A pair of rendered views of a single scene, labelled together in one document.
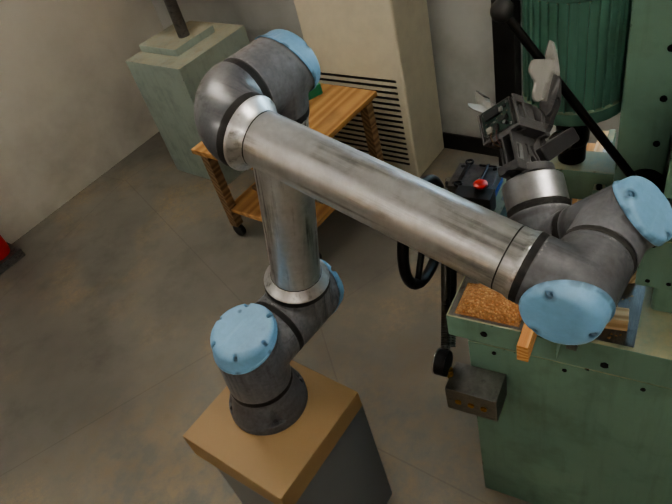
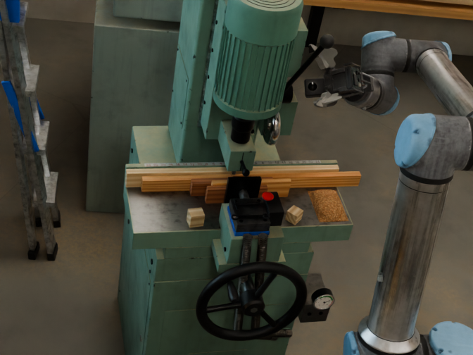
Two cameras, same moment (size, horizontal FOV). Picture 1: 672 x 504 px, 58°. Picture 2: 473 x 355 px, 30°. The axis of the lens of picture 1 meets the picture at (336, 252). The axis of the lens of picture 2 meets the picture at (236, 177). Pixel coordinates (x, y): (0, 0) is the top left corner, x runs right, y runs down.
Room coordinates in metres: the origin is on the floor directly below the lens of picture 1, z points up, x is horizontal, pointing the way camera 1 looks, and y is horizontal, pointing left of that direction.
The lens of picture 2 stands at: (2.46, 0.52, 2.49)
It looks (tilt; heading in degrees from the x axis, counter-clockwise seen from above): 40 degrees down; 213
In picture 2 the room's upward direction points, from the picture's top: 11 degrees clockwise
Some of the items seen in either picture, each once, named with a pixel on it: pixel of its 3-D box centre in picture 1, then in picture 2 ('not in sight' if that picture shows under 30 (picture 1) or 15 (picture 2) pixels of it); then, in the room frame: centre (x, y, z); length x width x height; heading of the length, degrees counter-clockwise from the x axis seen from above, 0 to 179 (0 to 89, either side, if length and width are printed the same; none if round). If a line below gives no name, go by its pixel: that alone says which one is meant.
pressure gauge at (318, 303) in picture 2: (444, 365); (322, 299); (0.84, -0.16, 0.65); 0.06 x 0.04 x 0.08; 142
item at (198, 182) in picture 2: not in sight; (231, 186); (0.93, -0.48, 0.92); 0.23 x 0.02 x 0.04; 142
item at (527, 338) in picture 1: (562, 237); (253, 181); (0.86, -0.45, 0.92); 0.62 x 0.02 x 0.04; 142
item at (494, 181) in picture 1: (474, 186); (256, 212); (1.02, -0.33, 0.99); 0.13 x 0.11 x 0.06; 142
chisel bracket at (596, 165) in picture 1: (581, 178); (236, 146); (0.90, -0.51, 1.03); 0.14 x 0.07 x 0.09; 52
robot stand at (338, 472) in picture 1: (305, 469); not in sight; (0.91, 0.26, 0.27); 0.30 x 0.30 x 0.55; 44
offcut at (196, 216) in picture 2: not in sight; (195, 217); (1.09, -0.46, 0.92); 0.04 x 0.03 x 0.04; 149
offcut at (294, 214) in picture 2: not in sight; (294, 215); (0.88, -0.30, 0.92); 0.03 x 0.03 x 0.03; 5
